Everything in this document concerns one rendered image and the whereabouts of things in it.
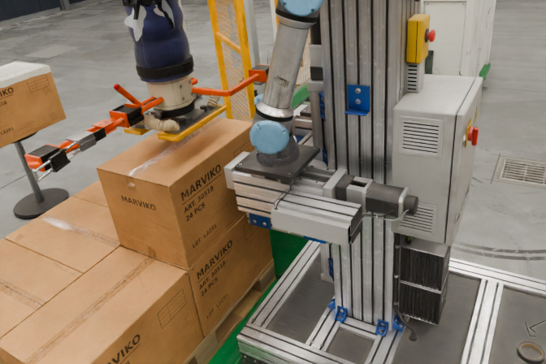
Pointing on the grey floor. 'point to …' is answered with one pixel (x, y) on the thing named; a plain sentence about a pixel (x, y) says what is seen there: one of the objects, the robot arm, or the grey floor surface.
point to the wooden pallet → (212, 342)
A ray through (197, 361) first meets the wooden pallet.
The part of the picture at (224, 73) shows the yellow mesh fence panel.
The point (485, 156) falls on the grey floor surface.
